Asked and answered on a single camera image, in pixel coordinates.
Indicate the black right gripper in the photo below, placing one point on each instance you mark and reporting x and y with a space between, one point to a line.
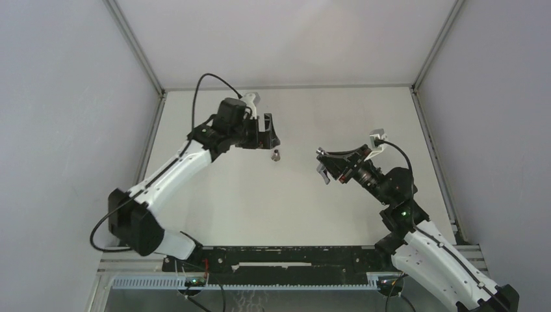
338 162

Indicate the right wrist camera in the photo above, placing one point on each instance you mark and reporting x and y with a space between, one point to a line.
376 144

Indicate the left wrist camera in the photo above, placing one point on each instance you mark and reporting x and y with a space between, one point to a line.
251 100

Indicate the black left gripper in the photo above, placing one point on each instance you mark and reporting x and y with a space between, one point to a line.
262 140

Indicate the threaded metal pipe fitting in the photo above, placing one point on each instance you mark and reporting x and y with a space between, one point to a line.
276 155

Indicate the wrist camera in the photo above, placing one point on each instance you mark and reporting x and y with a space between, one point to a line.
376 144
251 100

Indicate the aluminium frame rail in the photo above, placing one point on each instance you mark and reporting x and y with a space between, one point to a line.
130 263

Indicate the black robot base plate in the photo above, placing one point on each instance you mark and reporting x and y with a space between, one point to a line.
287 266

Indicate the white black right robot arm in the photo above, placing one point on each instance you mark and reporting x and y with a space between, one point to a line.
414 244

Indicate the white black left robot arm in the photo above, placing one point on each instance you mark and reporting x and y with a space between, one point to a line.
132 214

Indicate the chrome water faucet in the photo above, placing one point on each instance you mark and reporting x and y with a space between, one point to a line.
321 169

